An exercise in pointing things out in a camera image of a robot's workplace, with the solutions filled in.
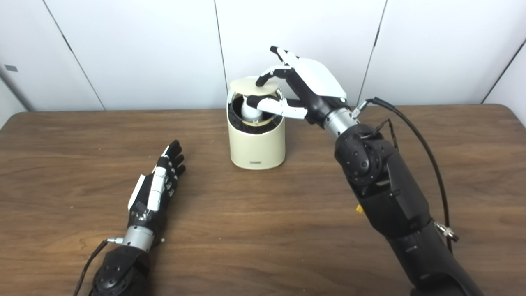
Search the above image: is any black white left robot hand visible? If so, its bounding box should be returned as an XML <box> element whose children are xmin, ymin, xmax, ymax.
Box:
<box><xmin>127</xmin><ymin>140</ymin><xmax>186</xmax><ymax>231</ymax></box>

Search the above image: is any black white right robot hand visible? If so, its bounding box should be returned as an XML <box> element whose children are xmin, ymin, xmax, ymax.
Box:
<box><xmin>246</xmin><ymin>46</ymin><xmax>348</xmax><ymax>126</ymax></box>

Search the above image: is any round cream bin lid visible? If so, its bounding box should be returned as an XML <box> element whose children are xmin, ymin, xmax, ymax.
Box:
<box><xmin>229</xmin><ymin>77</ymin><xmax>281</xmax><ymax>96</ymax></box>

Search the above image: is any small white plastic bottle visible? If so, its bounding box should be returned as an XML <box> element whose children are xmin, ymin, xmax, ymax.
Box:
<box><xmin>240</xmin><ymin>95</ymin><xmax>265</xmax><ymax>123</ymax></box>

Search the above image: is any cream-colored bin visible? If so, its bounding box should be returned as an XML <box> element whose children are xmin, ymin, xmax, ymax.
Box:
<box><xmin>226</xmin><ymin>76</ymin><xmax>286</xmax><ymax>170</ymax></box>

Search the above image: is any black bin liner bag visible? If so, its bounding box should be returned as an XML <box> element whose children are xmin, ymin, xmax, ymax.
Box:
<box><xmin>228</xmin><ymin>94</ymin><xmax>285</xmax><ymax>135</ymax></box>

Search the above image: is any thin black wire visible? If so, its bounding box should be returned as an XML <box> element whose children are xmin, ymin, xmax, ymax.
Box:
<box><xmin>362</xmin><ymin>118</ymin><xmax>398</xmax><ymax>149</ymax></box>

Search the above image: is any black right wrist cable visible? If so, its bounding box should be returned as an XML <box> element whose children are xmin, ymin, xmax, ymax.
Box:
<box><xmin>351</xmin><ymin>97</ymin><xmax>459</xmax><ymax>253</ymax></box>

